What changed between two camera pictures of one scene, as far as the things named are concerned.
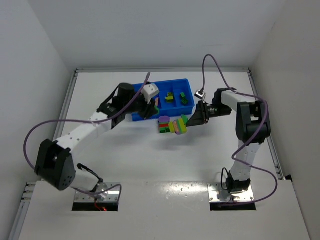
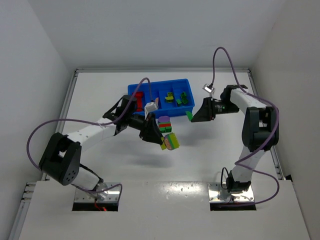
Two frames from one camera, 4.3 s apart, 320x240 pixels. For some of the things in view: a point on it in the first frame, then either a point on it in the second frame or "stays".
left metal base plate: (112, 195) stays
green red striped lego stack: (164, 127) stays
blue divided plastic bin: (175, 97) stays
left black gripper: (148, 108) → (145, 127)
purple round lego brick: (164, 118) stays
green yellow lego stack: (179, 126) → (170, 141)
